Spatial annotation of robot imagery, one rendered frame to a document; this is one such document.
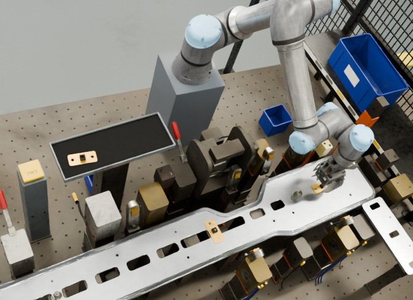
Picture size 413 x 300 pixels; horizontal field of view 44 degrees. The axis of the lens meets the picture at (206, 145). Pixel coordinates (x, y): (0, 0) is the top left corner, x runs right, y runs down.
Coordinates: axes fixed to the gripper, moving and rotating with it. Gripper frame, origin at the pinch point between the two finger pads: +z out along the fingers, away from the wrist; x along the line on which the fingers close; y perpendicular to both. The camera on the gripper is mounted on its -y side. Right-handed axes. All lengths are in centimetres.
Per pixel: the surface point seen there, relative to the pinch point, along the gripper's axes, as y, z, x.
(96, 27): 12, 102, -186
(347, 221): 6.7, -9.0, 17.3
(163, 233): 63, 1, -6
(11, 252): 107, -5, -15
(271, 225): 26.5, 1.9, 5.8
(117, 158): 70, -15, -28
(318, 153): -6.3, 1.5, -12.2
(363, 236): -5.0, 4.4, 22.3
